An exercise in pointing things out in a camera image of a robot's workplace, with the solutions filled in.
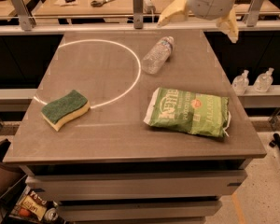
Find middle metal bracket post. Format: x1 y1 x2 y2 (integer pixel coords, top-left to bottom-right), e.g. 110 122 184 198
133 0 143 29

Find right sanitizer bottle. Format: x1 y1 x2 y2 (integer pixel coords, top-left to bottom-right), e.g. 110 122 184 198
253 67 273 92

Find scissors on back desk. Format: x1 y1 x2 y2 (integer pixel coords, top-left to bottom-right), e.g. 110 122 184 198
91 0 116 7

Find clear plastic water bottle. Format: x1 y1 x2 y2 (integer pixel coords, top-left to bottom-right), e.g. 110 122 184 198
142 36 175 75

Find left metal bracket post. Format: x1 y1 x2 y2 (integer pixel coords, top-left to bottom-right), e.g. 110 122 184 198
10 0 36 31

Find brown bin at left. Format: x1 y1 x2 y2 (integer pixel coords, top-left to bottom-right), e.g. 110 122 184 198
0 139 23 196

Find green chips bag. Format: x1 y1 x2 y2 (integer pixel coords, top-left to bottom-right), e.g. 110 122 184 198
144 88 231 137

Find green and yellow sponge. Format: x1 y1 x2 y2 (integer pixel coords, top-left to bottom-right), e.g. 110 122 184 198
41 90 91 132

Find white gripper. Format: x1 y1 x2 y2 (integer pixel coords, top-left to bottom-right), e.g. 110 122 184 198
157 0 239 44

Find snack box under table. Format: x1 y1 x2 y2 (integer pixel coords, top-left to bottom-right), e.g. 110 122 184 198
20 190 49 221

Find right metal bracket post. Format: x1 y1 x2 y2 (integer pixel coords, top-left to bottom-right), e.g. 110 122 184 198
243 0 264 27

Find metal bracket post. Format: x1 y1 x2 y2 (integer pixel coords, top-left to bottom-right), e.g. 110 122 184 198
10 0 36 31
243 0 264 27
133 0 143 29

